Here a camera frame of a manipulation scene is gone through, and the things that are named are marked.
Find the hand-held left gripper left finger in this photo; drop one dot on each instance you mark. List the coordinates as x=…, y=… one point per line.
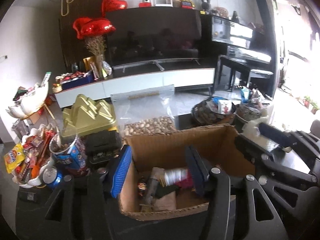
x=121, y=172

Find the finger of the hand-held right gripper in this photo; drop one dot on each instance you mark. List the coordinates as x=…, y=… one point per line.
x=287, y=170
x=275, y=133

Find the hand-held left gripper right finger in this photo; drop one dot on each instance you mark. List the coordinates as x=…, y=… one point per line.
x=197, y=172

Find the brown cardboard box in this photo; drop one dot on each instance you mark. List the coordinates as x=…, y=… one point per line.
x=160, y=145

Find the round basket of snacks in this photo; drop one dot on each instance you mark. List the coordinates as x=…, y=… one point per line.
x=250, y=113

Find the pile of assorted snacks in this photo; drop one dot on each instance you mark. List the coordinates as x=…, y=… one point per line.
x=37, y=150

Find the white plush sheep toy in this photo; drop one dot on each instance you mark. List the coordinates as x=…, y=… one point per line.
x=251, y=130

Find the grey snack packet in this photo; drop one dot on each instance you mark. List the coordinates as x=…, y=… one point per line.
x=151, y=188

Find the black tin box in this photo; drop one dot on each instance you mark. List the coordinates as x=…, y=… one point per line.
x=102, y=142

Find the dark green snack packet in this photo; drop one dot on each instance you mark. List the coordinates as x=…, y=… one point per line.
x=166, y=192

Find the potted plants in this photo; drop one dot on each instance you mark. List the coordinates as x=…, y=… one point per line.
x=311, y=103

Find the blue candy tub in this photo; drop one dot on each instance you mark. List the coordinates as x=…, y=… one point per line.
x=75, y=155

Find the clear zip bag of pistachios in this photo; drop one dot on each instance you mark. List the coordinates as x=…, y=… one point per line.
x=145, y=127

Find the dark basket of nuts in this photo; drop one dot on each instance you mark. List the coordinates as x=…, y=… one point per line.
x=205, y=115

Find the black piano bench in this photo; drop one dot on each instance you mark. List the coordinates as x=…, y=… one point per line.
x=261, y=73

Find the gold mountain-shaped box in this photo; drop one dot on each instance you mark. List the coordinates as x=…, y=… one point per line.
x=85, y=120

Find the blue soda can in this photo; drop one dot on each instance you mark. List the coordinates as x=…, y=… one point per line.
x=53, y=178

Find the white television cabinet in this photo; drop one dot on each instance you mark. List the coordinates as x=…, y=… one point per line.
x=140, y=82

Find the blue tray of chocolates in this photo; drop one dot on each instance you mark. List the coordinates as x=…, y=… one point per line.
x=80, y=81

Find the silver foil bag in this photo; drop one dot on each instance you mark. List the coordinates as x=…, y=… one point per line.
x=107, y=68

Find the black upright piano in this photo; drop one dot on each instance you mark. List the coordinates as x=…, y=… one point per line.
x=240, y=32

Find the yellow snack packet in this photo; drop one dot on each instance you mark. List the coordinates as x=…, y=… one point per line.
x=13, y=158

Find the white shell tiered stand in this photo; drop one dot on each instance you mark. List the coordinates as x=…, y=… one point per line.
x=25, y=105

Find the black metronome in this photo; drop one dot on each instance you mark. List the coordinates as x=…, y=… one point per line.
x=235, y=16

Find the dried flower bouquet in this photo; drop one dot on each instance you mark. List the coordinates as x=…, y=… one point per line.
x=96, y=45

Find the brown plush bear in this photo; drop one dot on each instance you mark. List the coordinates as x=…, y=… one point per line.
x=222, y=11

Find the black television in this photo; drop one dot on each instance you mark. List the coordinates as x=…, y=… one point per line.
x=155, y=37

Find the black rabbit figure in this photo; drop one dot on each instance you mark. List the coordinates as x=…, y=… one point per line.
x=205, y=3

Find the ruffled red heart balloon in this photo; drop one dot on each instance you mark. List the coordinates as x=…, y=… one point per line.
x=92, y=27

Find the red desk clock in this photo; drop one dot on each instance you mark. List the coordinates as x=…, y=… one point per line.
x=187, y=4

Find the smooth red heart balloon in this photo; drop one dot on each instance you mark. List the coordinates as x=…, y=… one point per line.
x=113, y=3

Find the white camera on red base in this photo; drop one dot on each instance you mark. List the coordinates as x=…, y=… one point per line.
x=145, y=1

